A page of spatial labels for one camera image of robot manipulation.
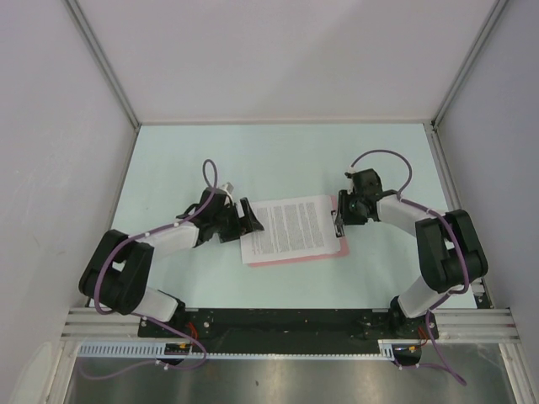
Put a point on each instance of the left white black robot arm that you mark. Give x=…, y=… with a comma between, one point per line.
x=116, y=276

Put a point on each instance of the white printed paper sheet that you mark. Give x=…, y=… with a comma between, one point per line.
x=290, y=227

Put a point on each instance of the aluminium frame rail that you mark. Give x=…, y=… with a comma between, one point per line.
x=454, y=326

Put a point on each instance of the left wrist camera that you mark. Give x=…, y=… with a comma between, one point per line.
x=228, y=189

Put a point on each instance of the pink clipboard folder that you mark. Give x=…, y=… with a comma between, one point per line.
x=341, y=248

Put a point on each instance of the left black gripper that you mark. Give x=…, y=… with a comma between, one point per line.
x=244, y=225

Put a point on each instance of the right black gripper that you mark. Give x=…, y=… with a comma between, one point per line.
x=343, y=217

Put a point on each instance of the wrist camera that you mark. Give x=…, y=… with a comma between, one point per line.
x=228, y=189
x=350, y=170

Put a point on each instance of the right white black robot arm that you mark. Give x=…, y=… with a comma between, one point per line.
x=450, y=254

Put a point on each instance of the white slotted cable duct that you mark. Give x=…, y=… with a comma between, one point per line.
x=132, y=350

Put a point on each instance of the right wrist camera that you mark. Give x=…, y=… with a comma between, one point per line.
x=350, y=170

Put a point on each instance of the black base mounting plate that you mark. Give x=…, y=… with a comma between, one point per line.
x=296, y=331

